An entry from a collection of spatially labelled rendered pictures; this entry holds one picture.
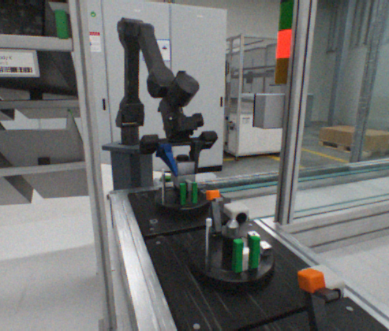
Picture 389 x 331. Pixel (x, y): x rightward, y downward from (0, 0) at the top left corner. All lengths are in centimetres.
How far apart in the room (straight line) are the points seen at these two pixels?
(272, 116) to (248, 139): 436
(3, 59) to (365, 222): 81
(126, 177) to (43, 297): 47
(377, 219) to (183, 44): 330
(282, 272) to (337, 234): 32
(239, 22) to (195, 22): 567
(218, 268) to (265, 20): 976
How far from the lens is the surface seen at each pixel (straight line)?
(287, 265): 50
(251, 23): 973
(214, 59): 395
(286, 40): 60
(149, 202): 71
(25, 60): 39
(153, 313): 43
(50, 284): 68
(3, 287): 72
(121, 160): 96
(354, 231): 82
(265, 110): 57
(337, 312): 45
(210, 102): 392
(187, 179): 64
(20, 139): 54
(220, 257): 46
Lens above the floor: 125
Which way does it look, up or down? 16 degrees down
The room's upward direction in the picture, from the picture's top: straight up
